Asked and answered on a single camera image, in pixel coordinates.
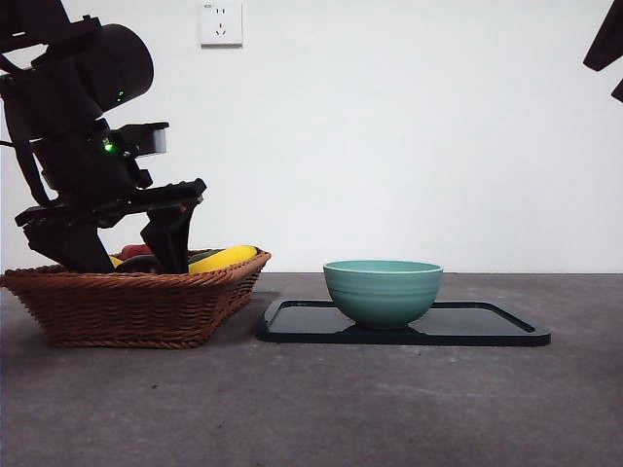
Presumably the dark red plum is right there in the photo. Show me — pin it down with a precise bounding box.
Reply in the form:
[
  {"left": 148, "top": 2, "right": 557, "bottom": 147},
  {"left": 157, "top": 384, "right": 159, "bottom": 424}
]
[{"left": 116, "top": 254, "right": 161, "bottom": 274}]

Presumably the mint green bowl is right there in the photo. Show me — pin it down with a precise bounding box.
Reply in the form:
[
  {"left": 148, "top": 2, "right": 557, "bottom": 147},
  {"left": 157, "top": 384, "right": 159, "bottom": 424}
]
[{"left": 322, "top": 259, "right": 446, "bottom": 333}]

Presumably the yellow banana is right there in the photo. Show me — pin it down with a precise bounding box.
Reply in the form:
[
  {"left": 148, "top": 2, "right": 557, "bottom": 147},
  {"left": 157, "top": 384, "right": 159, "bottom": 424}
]
[{"left": 108, "top": 244, "right": 259, "bottom": 274}]

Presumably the brown wicker basket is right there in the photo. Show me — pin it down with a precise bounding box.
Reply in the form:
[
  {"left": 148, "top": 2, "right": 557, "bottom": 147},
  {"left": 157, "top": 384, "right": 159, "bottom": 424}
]
[{"left": 0, "top": 249, "right": 274, "bottom": 349}]

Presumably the dark teal rectangular tray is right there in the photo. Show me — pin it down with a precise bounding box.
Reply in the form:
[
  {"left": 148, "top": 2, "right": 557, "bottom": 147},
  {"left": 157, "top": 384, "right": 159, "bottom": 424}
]
[{"left": 256, "top": 298, "right": 554, "bottom": 348}]

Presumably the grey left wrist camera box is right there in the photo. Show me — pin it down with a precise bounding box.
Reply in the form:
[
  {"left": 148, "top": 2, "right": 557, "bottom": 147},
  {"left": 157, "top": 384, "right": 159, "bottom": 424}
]
[{"left": 118, "top": 122, "right": 171, "bottom": 159}]

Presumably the white wall socket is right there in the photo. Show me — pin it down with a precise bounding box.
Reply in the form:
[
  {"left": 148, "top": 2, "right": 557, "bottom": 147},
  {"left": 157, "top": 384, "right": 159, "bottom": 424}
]
[{"left": 200, "top": 0, "right": 244, "bottom": 50}]

